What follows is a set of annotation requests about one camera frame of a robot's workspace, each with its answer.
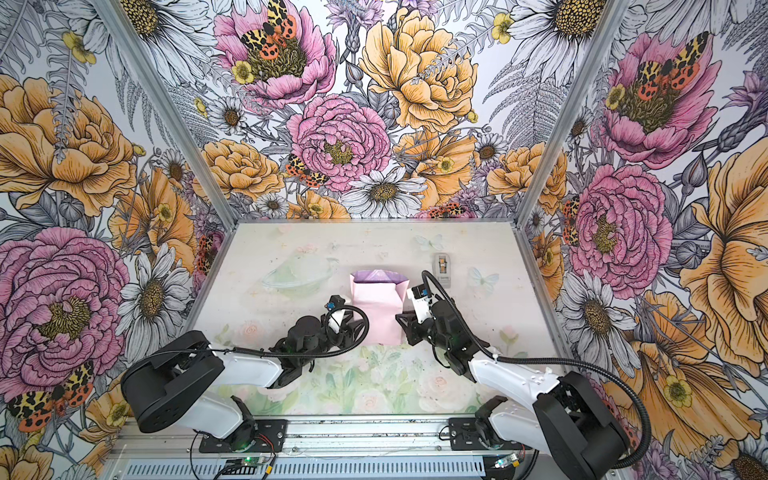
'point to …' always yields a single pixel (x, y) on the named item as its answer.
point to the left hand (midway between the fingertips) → (360, 323)
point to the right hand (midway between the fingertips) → (399, 325)
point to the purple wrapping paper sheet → (381, 294)
